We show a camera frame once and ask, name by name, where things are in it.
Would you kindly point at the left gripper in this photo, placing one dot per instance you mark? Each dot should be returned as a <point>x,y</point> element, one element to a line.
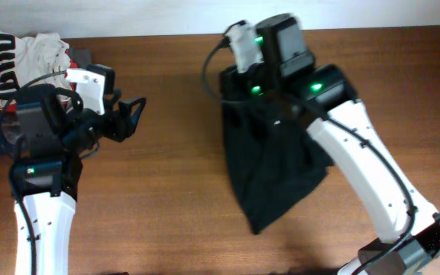
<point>121,121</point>

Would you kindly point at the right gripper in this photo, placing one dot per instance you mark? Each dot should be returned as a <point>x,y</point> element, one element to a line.
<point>234,79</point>

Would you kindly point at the black t-shirt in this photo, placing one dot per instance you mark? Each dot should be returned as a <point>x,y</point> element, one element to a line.
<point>272,162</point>

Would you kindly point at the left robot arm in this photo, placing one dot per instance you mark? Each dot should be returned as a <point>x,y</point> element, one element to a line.
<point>59,129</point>

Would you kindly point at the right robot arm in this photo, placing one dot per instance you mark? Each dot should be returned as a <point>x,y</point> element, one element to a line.
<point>407,225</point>

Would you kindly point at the grey folded garment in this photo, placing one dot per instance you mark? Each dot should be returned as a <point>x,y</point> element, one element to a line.
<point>79,58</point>

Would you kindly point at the red folded garment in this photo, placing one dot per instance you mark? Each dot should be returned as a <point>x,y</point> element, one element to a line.
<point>13,78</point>

